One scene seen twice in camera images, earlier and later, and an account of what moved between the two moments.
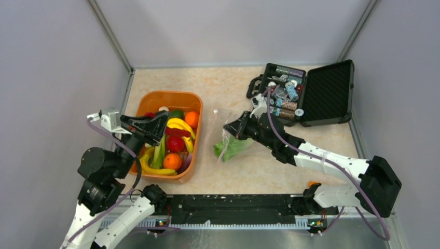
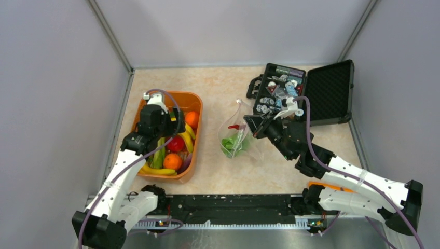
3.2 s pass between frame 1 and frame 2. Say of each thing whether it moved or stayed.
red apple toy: stayed
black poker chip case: stayed
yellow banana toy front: stayed
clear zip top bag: moved
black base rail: stayed
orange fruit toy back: stayed
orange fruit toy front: stayed
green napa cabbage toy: moved
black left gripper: moved
